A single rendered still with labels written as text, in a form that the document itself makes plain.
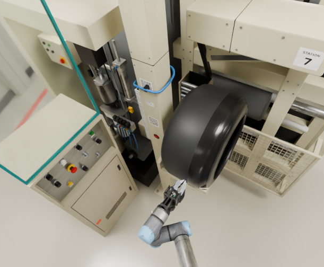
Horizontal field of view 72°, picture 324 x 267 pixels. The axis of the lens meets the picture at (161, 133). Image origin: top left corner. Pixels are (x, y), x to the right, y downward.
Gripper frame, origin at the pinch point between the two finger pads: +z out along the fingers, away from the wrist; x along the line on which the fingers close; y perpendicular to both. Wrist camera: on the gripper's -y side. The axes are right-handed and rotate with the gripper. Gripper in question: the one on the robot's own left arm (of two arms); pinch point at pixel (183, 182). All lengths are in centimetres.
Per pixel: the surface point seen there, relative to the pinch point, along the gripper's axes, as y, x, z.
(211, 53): 43, 18, 57
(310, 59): 61, -28, 41
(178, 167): 10.4, 4.1, 0.7
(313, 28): 70, -24, 45
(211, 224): -111, -18, 31
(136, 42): 63, 35, 14
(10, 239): -126, 141, -87
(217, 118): 34.3, -4.4, 19.4
